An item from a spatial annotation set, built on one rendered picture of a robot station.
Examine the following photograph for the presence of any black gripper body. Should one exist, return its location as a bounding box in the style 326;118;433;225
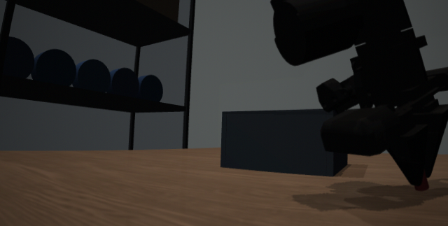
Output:
321;28;448;157

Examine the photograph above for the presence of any dark red peg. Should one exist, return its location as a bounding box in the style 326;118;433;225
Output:
415;170;429;192

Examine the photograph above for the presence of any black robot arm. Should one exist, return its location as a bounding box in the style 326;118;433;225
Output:
270;0;412;114

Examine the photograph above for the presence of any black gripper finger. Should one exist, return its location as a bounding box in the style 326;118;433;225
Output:
387;125;428;186
412;104;448;178

